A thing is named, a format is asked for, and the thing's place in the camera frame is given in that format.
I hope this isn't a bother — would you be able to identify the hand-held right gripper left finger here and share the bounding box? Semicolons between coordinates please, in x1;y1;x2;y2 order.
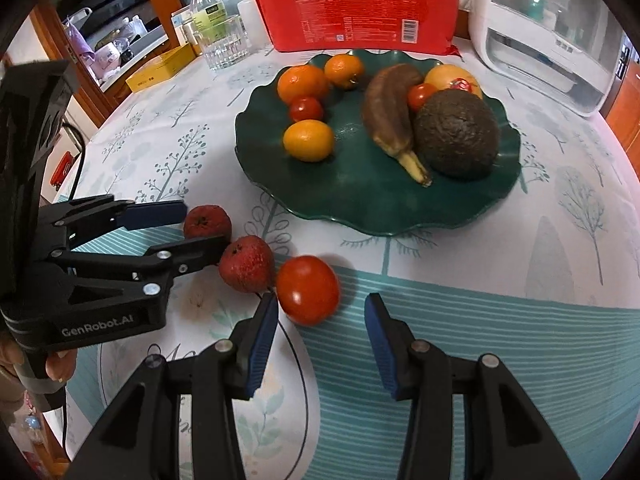
62;291;279;480

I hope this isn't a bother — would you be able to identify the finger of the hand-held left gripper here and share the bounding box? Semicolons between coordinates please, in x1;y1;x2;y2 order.
47;234;232;308
40;195;188;250

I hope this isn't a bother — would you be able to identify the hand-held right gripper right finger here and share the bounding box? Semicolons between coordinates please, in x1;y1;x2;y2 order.
364;292;581;480

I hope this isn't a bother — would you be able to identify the red hawthorn fruit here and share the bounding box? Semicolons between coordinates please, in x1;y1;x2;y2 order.
183;205;232;243
218;235;276;293

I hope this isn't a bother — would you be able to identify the red tomato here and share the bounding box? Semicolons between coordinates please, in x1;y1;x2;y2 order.
288;96;325;123
275;255;341;325
406;82;440;113

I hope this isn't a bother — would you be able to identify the small yellow-orange citrus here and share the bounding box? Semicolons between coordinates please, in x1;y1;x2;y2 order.
282;119;335;163

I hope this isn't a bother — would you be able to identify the dark green scalloped plate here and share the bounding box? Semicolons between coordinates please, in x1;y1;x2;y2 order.
234;49;523;237

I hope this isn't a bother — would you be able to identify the large orange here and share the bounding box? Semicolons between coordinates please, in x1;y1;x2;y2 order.
276;65;332;107

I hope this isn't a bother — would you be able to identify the dark avocado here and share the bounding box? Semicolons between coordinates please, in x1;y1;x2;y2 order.
413;90;501;181

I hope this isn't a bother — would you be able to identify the overripe brown banana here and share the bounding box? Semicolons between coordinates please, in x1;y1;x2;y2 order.
361;63;433;187

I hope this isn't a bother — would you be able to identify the orange mandarin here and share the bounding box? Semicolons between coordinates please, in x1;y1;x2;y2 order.
324;53;366;91

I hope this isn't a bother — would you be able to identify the yellow orange with red sticker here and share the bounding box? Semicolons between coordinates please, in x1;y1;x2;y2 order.
424;62;484;101

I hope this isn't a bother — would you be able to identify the person's left hand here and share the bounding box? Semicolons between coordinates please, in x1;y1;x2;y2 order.
0;336;79;405

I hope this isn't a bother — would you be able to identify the red container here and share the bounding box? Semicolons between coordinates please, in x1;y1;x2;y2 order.
49;156;76;188

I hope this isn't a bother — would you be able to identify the yellow flat box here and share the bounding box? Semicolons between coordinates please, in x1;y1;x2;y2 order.
125;42;196;93

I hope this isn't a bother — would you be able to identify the small metal can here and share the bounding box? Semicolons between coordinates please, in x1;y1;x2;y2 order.
181;20;202;56

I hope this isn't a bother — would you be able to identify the clear glass tumbler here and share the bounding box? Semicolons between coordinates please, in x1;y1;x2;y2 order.
199;14;250;72

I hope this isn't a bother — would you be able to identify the small white carton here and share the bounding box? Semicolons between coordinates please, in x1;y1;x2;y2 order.
170;9;193;36

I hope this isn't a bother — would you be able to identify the clear bottle with green label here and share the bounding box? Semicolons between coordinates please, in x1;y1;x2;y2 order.
189;0;228;43

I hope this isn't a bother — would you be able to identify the white squeeze bottle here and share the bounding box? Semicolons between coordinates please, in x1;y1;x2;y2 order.
237;0;266;47

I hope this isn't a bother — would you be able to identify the red paper cup pack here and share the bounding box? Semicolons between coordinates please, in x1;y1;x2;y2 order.
247;0;463;58

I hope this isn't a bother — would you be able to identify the white countertop sterilizer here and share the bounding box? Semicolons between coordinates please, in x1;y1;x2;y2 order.
467;0;626;118

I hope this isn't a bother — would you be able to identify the orange-brown wooden cabinet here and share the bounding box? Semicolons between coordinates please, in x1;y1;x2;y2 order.
602;50;640;146

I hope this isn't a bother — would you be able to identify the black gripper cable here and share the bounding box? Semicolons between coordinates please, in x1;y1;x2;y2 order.
59;122;87;461

